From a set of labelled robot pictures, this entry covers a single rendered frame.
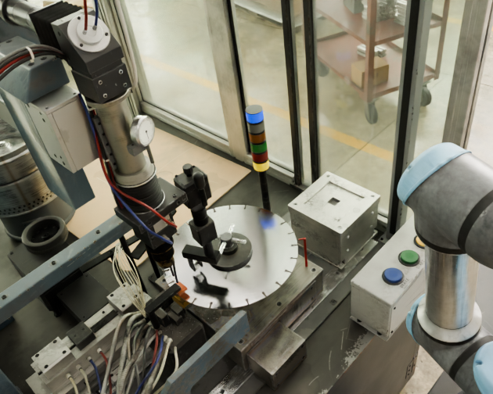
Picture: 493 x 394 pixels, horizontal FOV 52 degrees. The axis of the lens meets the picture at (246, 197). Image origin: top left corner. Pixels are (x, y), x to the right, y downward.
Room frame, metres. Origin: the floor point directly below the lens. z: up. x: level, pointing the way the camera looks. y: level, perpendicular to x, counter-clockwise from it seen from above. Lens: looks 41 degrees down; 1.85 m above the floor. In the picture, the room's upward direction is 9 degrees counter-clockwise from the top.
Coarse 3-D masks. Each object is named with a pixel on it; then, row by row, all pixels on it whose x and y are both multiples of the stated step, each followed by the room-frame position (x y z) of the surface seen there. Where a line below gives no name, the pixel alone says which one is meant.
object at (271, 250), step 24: (216, 216) 0.96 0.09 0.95; (240, 216) 0.94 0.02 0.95; (264, 216) 0.93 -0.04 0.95; (192, 240) 0.89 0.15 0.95; (264, 240) 0.85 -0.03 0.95; (288, 240) 0.83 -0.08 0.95; (264, 264) 0.77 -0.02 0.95; (288, 264) 0.76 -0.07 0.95; (192, 288) 0.73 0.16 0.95; (216, 288) 0.72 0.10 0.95; (240, 288) 0.71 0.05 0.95; (264, 288) 0.70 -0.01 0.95
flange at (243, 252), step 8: (232, 232) 0.88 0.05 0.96; (216, 240) 0.86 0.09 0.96; (248, 240) 0.85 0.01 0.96; (216, 248) 0.84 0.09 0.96; (232, 248) 0.81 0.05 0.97; (240, 248) 0.82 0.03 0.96; (248, 248) 0.82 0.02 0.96; (224, 256) 0.80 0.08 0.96; (232, 256) 0.80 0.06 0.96; (240, 256) 0.80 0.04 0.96; (248, 256) 0.79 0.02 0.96; (224, 264) 0.78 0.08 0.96; (232, 264) 0.78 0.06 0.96; (240, 264) 0.78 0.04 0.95
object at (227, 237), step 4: (232, 224) 0.87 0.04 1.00; (232, 228) 0.86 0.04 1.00; (228, 232) 0.84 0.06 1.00; (220, 236) 0.83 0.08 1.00; (224, 236) 0.83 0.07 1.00; (228, 236) 0.83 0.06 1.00; (224, 240) 0.82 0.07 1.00; (228, 240) 0.81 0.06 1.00; (232, 240) 0.82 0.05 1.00; (236, 240) 0.81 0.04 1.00; (240, 240) 0.81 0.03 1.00; (244, 240) 0.81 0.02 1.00; (224, 244) 0.81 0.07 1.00; (228, 244) 0.81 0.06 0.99; (232, 244) 0.82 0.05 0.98; (220, 248) 0.80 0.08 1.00; (224, 248) 0.80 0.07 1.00; (228, 248) 0.81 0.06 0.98; (220, 252) 0.79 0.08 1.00
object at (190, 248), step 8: (184, 248) 0.79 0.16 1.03; (192, 248) 0.79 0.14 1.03; (200, 248) 0.78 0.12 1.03; (208, 248) 0.75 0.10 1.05; (184, 256) 0.78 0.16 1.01; (192, 256) 0.77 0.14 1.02; (200, 256) 0.76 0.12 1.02; (208, 256) 0.75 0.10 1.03; (216, 256) 0.75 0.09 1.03; (192, 264) 0.77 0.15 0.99; (200, 264) 0.78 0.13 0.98; (216, 264) 0.74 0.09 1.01
